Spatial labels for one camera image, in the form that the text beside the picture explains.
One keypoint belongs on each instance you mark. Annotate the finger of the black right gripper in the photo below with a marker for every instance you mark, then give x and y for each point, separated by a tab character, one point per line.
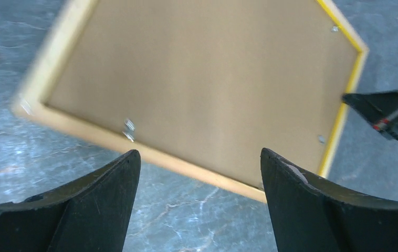
379	109

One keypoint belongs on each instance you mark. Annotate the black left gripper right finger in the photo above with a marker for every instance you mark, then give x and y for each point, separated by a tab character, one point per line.
311	213

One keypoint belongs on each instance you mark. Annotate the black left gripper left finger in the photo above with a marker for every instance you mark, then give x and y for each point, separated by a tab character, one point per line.
91	213

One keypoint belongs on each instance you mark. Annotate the orange wooden picture frame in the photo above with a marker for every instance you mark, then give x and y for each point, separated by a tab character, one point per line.
63	52

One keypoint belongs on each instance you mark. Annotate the brown cardboard backing board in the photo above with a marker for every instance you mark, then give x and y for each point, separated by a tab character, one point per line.
202	87

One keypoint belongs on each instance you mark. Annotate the small metal frame clip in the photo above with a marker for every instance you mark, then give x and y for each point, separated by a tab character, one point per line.
129	129

